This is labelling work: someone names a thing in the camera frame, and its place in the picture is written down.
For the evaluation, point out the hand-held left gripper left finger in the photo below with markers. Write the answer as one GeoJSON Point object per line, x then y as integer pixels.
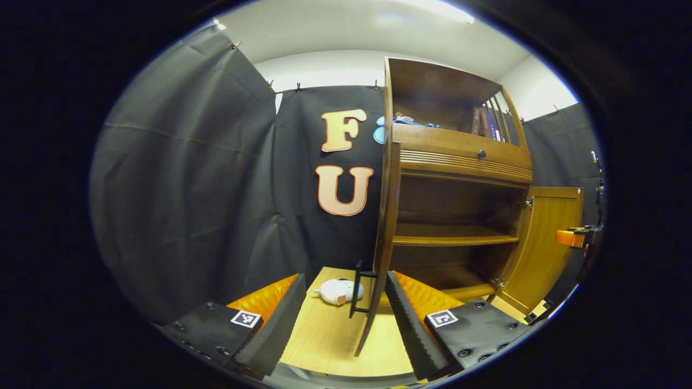
{"type": "Point", "coordinates": [281, 329]}

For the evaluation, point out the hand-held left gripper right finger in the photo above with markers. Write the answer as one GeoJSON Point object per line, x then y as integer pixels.
{"type": "Point", "coordinates": [412, 335]}

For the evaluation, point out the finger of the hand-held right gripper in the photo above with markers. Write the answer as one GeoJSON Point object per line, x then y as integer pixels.
{"type": "Point", "coordinates": [567, 238]}

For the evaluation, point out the wooden double-door shoe cabinet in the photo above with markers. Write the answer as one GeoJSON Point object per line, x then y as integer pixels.
{"type": "Point", "coordinates": [454, 235]}

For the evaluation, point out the silver door hinge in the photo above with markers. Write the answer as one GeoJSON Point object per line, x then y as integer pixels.
{"type": "Point", "coordinates": [528, 203]}
{"type": "Point", "coordinates": [498, 283]}

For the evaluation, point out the wooden cabinet drawer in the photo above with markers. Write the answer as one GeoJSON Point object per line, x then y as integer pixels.
{"type": "Point", "coordinates": [459, 146]}

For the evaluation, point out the white plush toy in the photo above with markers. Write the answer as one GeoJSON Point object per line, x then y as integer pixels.
{"type": "Point", "coordinates": [338, 292]}

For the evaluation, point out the maroon book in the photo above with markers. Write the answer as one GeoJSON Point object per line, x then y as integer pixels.
{"type": "Point", "coordinates": [477, 122]}

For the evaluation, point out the black backdrop cloth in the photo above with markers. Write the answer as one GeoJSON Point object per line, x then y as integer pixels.
{"type": "Point", "coordinates": [189, 189]}

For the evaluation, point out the blue cloth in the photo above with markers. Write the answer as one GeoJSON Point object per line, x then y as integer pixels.
{"type": "Point", "coordinates": [416, 123]}

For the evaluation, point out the ceiling strip light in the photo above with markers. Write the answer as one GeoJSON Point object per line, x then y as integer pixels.
{"type": "Point", "coordinates": [220, 24]}

